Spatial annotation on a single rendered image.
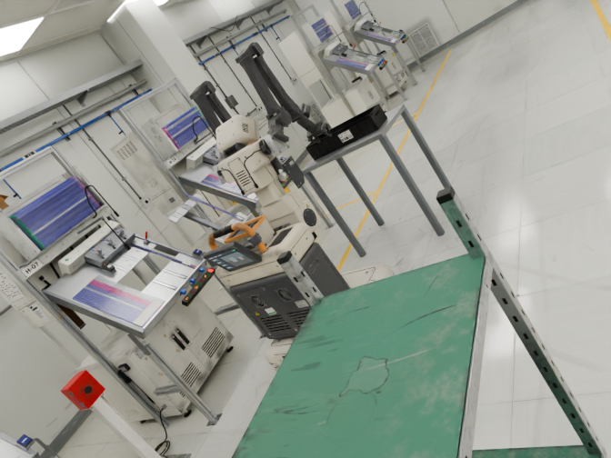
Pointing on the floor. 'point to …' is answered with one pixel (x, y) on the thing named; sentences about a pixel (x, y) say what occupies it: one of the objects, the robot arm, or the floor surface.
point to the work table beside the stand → (394, 164)
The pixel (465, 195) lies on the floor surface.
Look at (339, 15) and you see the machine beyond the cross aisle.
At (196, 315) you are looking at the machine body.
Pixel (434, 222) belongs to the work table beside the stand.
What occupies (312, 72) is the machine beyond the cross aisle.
